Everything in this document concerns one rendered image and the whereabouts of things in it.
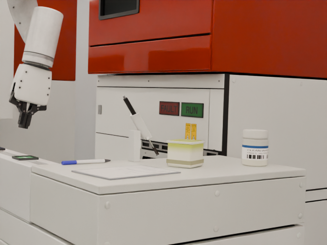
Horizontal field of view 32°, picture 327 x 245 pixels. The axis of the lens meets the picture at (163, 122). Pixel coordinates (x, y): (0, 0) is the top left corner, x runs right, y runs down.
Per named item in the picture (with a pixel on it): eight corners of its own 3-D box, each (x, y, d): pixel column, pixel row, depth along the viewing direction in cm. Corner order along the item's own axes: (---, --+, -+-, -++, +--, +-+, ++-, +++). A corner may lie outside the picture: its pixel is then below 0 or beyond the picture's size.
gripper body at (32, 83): (48, 68, 161) (40, 106, 160) (14, 58, 155) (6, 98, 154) (59, 67, 155) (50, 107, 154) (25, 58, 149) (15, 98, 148)
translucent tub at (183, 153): (179, 163, 151) (180, 138, 151) (204, 166, 147) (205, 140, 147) (165, 166, 144) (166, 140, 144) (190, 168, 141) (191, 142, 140)
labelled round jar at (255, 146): (254, 162, 158) (255, 129, 157) (273, 166, 152) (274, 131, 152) (235, 164, 154) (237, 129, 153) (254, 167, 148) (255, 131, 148)
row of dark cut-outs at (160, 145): (142, 147, 212) (142, 140, 212) (219, 160, 177) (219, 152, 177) (140, 147, 212) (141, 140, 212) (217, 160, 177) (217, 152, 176)
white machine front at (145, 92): (99, 167, 244) (101, 75, 242) (225, 200, 178) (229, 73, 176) (93, 168, 242) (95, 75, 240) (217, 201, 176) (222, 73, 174)
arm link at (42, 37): (20, 53, 158) (26, 50, 150) (30, 8, 159) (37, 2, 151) (49, 61, 162) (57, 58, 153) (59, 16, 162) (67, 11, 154)
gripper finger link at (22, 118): (25, 104, 156) (20, 127, 155) (14, 101, 154) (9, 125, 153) (29, 104, 153) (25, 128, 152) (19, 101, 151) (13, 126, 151)
